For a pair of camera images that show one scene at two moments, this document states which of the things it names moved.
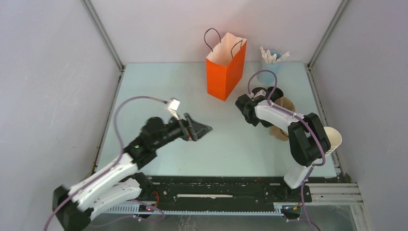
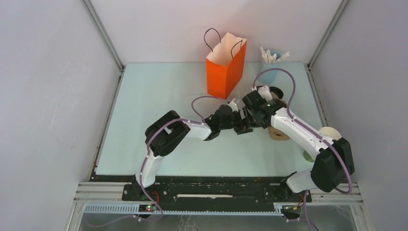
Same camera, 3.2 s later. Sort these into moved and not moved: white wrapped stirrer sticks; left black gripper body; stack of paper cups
Moved: left black gripper body
Not moved: white wrapped stirrer sticks; stack of paper cups
